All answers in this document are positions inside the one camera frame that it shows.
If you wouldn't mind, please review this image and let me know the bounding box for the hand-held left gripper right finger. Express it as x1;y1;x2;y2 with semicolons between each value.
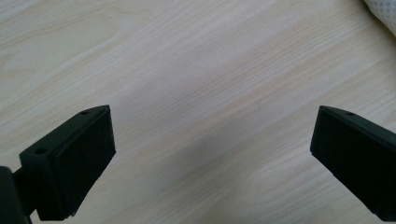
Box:
310;105;396;222

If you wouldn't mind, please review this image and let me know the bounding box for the white mesh laundry bag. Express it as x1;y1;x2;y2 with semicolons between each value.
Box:
363;0;396;36

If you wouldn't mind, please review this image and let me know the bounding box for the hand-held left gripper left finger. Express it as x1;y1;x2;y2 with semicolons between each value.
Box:
12;105;117;222

